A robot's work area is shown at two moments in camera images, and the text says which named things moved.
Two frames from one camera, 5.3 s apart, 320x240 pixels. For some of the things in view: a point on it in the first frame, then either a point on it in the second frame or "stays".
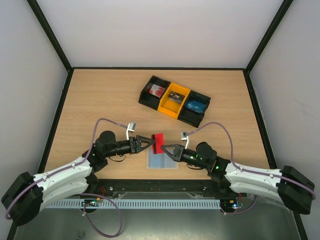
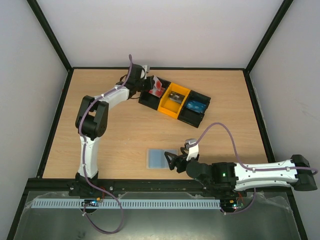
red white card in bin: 156,90 stays
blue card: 196,106 stays
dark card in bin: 176,97 stays
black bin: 149,99 stays
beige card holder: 160,161 stays
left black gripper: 139,148 to 150,83
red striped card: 159,141 to 157,84
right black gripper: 179,153 to 180,163
